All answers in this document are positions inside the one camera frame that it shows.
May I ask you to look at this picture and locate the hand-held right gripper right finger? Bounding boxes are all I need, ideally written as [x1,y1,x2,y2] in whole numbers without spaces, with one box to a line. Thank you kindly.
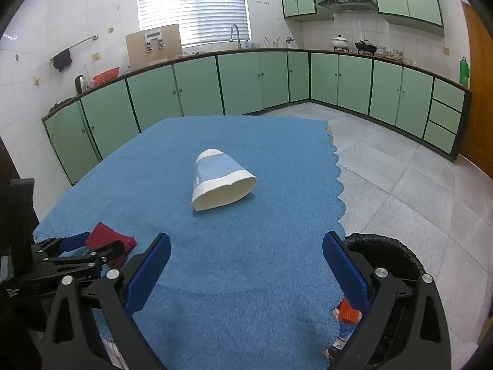
[322,230,452,370]

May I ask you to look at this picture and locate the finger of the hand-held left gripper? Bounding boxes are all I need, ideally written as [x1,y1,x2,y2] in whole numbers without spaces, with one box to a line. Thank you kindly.
[39,241,124,277]
[33,232,91,256]

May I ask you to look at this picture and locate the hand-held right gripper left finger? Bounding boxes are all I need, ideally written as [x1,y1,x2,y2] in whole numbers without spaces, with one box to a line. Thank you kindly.
[39,232,172,370]

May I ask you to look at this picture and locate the dark red knitted cloth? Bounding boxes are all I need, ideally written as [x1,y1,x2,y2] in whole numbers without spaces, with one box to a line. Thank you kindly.
[85,221,138,268]

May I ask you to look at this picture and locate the orange knitted cloth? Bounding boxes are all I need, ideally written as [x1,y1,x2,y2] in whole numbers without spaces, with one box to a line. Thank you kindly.
[336,297,363,323]

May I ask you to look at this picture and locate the black trash bin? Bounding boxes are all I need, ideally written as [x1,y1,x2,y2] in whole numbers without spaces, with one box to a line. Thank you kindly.
[324,232,428,370]

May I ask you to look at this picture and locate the blue white paper cup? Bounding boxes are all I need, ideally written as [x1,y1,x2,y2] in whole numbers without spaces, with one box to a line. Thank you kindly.
[191,148,257,212]

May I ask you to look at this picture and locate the blue tablecloth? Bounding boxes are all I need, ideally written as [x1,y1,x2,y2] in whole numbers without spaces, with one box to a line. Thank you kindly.
[33,115,347,370]

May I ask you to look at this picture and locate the dark hanging towel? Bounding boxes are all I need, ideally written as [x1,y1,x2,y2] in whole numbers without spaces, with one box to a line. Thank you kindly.
[53,48,73,72]

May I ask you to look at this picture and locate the orange plastic basin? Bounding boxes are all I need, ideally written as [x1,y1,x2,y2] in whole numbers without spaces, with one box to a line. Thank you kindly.
[92,67,121,85]

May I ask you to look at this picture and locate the metal towel bar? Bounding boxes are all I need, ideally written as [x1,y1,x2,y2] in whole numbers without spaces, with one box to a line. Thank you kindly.
[50,35,99,62]

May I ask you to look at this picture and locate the cardboard box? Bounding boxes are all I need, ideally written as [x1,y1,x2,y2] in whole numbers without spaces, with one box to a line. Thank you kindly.
[125,24,182,69]

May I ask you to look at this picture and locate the green lower kitchen cabinets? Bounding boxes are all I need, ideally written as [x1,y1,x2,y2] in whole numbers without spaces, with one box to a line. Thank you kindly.
[42,49,474,186]

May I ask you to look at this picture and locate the wooden door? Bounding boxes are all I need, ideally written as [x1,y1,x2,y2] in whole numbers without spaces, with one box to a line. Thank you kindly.
[459,2,493,180]

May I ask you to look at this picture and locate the white device on cardboard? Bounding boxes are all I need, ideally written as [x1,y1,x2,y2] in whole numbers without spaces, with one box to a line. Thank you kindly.
[144,31,167,52]

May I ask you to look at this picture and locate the green plastic bottle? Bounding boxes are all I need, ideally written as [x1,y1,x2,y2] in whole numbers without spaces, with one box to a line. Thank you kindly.
[459,56,471,87]

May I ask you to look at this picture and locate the white window blinds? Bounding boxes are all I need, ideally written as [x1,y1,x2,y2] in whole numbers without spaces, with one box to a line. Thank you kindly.
[137,0,251,49]

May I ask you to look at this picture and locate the range hood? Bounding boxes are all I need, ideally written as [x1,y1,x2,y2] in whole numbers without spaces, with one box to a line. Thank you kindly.
[318,0,379,13]

